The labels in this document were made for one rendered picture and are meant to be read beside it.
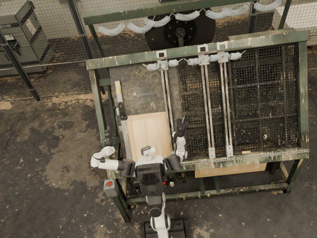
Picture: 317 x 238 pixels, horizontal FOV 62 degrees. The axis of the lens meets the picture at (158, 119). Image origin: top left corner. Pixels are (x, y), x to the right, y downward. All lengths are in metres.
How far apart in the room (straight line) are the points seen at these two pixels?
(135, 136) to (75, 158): 1.83
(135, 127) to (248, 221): 1.83
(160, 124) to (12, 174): 2.84
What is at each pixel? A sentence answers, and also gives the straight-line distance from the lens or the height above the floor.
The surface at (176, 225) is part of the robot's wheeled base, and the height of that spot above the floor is 0.21.
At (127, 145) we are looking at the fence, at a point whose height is 1.11.
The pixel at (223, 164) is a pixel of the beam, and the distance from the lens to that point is 2.98.
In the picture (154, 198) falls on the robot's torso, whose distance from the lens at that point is 2.52.
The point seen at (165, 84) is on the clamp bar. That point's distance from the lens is 2.74.
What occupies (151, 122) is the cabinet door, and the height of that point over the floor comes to 1.27.
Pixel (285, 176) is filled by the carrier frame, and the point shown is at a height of 0.18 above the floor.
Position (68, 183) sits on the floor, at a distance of 4.28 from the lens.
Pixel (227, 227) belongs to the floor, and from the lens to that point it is 3.57.
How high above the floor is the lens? 3.30
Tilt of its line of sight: 45 degrees down
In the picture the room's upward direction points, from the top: 10 degrees counter-clockwise
